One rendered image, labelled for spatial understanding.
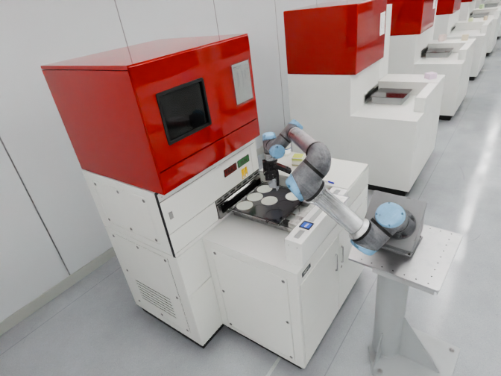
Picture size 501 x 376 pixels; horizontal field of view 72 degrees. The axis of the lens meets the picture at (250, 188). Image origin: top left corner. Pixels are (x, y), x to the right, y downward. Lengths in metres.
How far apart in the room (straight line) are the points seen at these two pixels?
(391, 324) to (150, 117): 1.67
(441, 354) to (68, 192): 2.90
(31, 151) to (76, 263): 1.04
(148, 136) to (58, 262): 1.99
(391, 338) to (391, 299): 0.31
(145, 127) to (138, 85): 0.17
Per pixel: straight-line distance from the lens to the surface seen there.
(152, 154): 1.59
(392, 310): 2.12
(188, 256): 1.99
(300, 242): 1.65
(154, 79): 1.58
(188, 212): 1.88
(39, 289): 3.36
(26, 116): 2.97
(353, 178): 2.15
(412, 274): 1.75
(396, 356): 2.45
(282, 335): 2.13
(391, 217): 1.61
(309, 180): 1.45
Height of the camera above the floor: 1.99
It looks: 29 degrees down
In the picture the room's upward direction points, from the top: 8 degrees counter-clockwise
